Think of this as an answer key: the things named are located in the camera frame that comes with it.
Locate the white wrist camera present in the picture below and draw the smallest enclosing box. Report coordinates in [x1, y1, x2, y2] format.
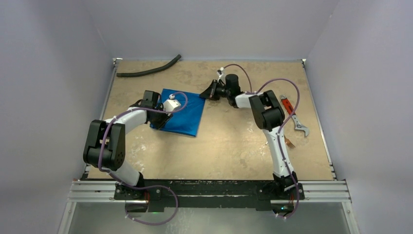
[162, 99, 181, 113]
[217, 67, 225, 82]

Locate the black foam tube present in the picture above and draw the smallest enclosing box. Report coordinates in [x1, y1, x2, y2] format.
[116, 54, 182, 78]

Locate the brown plastic utensil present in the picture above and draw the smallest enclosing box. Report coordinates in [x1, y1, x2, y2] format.
[284, 136, 296, 149]

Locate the blue cloth napkin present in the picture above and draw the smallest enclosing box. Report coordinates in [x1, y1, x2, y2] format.
[160, 91, 205, 137]

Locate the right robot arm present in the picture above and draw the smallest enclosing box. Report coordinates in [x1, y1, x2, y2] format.
[199, 74, 299, 198]

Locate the red handled adjustable wrench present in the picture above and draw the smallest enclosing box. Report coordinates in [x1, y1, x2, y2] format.
[280, 95, 309, 137]

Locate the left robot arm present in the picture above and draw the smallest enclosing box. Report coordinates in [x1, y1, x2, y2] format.
[83, 91, 181, 199]

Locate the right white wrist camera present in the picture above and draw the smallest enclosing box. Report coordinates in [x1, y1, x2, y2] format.
[217, 67, 225, 82]

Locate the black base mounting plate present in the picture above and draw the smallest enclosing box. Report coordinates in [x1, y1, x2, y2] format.
[114, 179, 305, 213]

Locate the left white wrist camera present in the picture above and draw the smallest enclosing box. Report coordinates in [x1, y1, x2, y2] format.
[162, 99, 181, 113]

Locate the aluminium frame rail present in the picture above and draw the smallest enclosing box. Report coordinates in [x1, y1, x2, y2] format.
[68, 179, 351, 204]

